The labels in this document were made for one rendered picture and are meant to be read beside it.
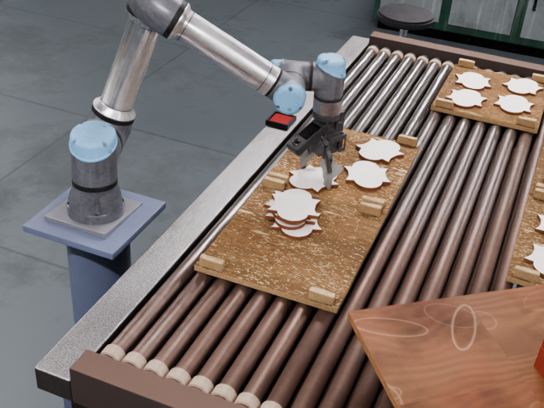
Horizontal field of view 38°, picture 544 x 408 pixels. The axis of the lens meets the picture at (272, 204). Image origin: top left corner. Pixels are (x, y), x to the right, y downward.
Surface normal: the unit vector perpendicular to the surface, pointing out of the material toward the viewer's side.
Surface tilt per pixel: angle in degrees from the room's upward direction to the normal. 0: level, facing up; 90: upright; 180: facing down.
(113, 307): 0
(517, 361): 0
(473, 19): 90
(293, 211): 0
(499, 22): 90
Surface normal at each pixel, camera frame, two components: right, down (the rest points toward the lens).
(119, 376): 0.06, -0.84
